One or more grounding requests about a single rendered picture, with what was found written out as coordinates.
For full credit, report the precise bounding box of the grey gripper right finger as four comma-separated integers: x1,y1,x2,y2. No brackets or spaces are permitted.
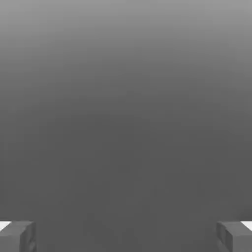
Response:
215,220,252,252

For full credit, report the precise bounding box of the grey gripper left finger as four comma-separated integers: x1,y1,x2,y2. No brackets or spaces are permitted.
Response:
0,220,37,252

